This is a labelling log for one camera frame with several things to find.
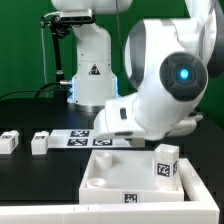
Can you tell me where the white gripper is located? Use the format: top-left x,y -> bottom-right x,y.
94,93 -> 203,141

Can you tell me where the white square table top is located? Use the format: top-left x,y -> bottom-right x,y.
79,150 -> 184,204

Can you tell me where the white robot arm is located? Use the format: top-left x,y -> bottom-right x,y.
51,0 -> 224,141

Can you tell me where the white L-shaped obstacle fence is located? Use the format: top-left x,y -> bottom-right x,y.
0,159 -> 220,224

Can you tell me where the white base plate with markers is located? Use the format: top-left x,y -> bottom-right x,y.
49,129 -> 131,149

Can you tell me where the black cable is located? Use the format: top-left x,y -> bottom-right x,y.
0,81 -> 70,102

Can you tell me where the black camera stand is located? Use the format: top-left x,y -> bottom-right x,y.
40,15 -> 71,101

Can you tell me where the silver camera on stand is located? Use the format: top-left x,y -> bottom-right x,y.
59,9 -> 93,23

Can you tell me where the white cable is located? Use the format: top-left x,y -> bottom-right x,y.
40,11 -> 61,85

